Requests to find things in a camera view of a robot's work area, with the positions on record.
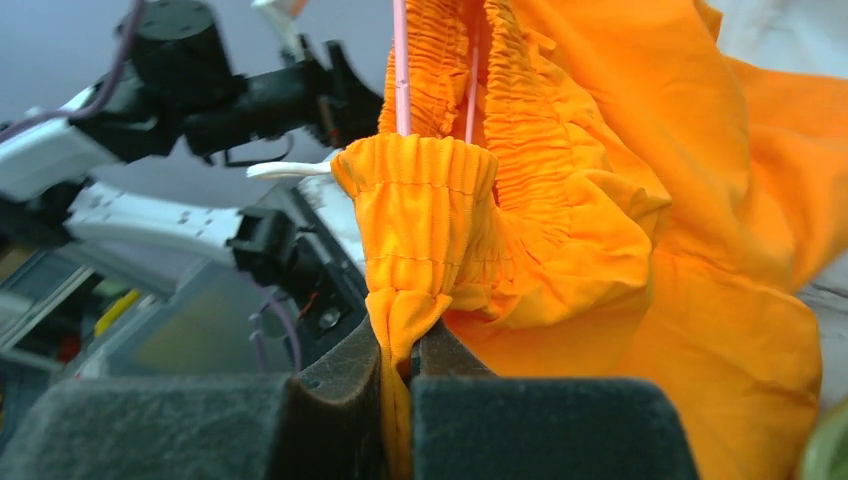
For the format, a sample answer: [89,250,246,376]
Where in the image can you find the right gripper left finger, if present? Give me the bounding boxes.
[1,323,382,479]

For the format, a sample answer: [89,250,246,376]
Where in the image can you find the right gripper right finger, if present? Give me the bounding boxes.
[411,323,699,480]

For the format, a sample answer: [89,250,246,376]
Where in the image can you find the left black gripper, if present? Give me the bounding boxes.
[185,33,383,156]

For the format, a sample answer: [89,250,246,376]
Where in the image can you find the pink wire hanger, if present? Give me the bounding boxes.
[384,1,484,143]

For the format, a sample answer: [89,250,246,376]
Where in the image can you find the orange shorts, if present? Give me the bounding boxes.
[331,1,847,479]

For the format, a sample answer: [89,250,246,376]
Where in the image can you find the olive green plastic bin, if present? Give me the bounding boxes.
[798,399,847,480]

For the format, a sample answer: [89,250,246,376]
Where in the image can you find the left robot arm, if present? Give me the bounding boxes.
[1,1,382,344]

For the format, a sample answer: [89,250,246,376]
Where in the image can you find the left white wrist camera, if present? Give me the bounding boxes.
[251,0,308,62]

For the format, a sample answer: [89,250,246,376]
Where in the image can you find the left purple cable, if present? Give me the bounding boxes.
[0,0,148,143]

